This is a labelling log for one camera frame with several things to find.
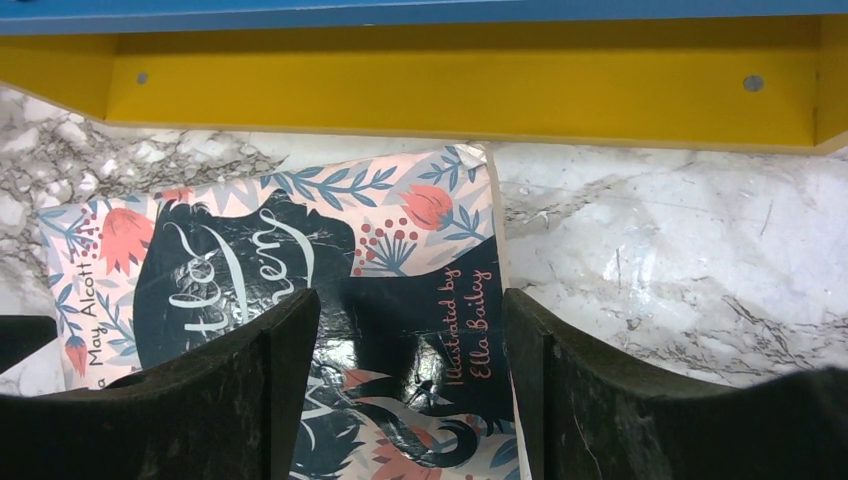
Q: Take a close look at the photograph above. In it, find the Little Women floral book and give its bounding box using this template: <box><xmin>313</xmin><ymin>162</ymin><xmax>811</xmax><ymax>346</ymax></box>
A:
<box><xmin>38</xmin><ymin>144</ymin><xmax>520</xmax><ymax>479</ymax></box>

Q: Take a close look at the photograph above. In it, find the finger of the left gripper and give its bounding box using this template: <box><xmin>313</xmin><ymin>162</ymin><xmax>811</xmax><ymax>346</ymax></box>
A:
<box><xmin>0</xmin><ymin>315</ymin><xmax>57</xmax><ymax>373</ymax></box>

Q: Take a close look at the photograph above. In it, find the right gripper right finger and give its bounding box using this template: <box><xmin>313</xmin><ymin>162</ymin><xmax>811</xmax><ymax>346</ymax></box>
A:
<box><xmin>503</xmin><ymin>288</ymin><xmax>847</xmax><ymax>479</ymax></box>

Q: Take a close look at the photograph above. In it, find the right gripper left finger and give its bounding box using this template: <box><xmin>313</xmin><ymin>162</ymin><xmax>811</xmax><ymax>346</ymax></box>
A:
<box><xmin>1</xmin><ymin>290</ymin><xmax>320</xmax><ymax>479</ymax></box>

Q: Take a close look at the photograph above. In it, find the colourful wooden bookshelf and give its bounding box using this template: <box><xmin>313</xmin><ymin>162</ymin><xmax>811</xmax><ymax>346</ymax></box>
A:
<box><xmin>1</xmin><ymin>1</ymin><xmax>847</xmax><ymax>154</ymax></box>

